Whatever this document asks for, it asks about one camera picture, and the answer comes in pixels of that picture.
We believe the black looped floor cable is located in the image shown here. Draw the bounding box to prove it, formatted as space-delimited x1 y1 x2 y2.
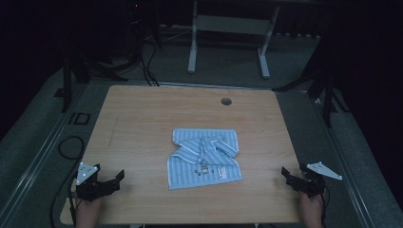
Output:
48 136 86 228

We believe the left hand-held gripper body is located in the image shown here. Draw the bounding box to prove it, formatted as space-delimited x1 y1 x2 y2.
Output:
75 161 110 202

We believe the white metal desk frame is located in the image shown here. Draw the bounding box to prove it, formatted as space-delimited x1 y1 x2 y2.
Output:
187 0 281 80

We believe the dark equipment rack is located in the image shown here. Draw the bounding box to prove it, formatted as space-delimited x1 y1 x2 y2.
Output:
120 0 163 65

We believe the black floor cables bundle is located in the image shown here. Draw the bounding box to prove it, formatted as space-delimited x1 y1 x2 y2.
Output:
139 41 161 87

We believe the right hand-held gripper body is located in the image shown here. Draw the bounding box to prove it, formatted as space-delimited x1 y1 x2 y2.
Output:
297 161 343 199

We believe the person's right hand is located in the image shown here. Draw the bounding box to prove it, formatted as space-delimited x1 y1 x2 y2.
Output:
299 189 326 219

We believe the black metal stand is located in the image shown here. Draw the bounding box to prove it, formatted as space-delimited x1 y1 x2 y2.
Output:
54 47 128 114
272 47 350 128

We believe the left hand-held gripper black cable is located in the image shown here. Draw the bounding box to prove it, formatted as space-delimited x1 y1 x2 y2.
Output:
67 180 80 228

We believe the right hand-held gripper black cable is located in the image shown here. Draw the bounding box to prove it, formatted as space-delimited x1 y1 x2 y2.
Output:
319 186 331 228

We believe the hand-held gripper black cable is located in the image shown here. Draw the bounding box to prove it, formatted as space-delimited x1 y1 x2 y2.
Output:
319 186 331 228
67 180 80 228

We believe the person's left hand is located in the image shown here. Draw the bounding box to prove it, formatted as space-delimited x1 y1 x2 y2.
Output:
75 193 105 219

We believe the blue striped towel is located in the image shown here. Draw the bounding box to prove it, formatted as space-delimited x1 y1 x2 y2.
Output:
166 127 243 191

